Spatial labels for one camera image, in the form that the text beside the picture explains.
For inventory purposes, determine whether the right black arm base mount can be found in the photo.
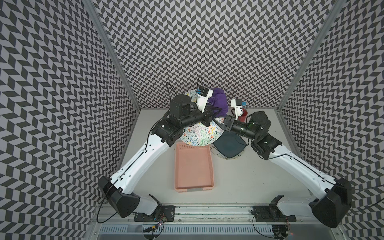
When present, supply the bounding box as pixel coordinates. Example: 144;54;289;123
251;195;297;223

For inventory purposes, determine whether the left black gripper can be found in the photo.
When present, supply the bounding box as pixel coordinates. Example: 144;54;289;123
179;103;219;128

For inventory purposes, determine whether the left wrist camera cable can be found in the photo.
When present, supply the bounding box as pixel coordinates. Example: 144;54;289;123
165;76;204;100

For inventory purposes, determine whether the red mug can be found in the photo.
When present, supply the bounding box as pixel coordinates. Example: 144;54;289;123
238;108;248;123

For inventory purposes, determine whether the white plaid striped plate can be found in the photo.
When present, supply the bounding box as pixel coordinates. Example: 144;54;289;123
210;145;245;160

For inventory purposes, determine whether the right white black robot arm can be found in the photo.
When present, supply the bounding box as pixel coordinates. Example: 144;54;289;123
221;111;353;229

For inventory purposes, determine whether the colourful speckled round plate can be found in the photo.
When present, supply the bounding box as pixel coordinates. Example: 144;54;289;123
179;88;226;147

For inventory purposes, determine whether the dark teal square plate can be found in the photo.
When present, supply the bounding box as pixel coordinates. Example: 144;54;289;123
213;132;248;158

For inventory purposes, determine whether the pink plastic tray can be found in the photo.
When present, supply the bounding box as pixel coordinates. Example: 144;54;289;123
175;142;215;193

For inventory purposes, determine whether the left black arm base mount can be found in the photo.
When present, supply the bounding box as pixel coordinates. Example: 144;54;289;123
134;195;176;223

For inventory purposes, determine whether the purple cloth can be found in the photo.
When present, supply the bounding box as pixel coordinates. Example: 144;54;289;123
207;88;229;118

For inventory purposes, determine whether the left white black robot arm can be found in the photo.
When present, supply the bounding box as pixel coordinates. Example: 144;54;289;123
98;95;222;218

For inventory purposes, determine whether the aluminium front rail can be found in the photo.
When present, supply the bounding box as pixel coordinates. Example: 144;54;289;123
89;203;343;226

